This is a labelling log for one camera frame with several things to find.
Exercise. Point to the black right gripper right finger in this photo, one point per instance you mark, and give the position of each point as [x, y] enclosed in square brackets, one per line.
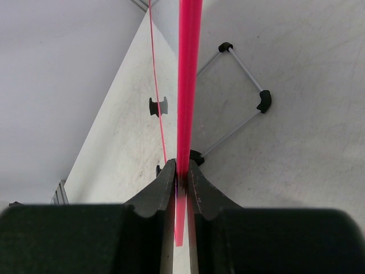
[209, 246]

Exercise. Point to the black right stand foot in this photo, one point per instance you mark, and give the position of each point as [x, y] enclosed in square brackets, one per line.
[158, 170]

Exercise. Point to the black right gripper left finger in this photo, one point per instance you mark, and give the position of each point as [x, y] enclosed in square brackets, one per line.
[149, 225]

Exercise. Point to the pink framed whiteboard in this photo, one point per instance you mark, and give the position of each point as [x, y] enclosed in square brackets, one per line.
[175, 33]

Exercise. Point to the black stand foot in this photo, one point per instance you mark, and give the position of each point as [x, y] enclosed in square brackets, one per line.
[158, 108]
[158, 170]

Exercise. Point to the black left stand foot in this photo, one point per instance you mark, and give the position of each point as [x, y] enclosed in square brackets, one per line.
[158, 108]

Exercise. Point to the wire whiteboard stand frame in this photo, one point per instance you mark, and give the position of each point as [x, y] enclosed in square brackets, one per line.
[228, 97]

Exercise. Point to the aluminium mounting rail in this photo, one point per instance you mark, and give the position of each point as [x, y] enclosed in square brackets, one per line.
[60, 196]

